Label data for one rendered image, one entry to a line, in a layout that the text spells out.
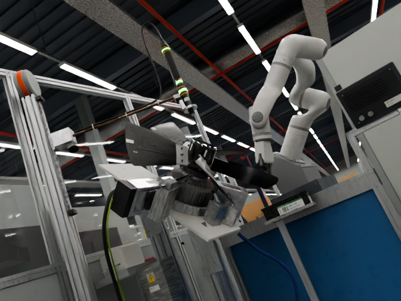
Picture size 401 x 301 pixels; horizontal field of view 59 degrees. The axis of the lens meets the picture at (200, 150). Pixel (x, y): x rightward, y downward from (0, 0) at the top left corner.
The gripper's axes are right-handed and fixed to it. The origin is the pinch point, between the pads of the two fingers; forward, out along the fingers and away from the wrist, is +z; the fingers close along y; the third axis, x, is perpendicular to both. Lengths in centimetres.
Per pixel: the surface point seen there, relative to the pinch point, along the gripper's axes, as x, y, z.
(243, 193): -12.5, 1.2, 6.6
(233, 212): -12.3, 13.0, 13.9
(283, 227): -0.3, -9.1, 24.5
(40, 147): -88, 52, -26
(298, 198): 9.9, -5.9, 11.8
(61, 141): -80, 46, -28
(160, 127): -49, 12, -31
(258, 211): -356, -710, 74
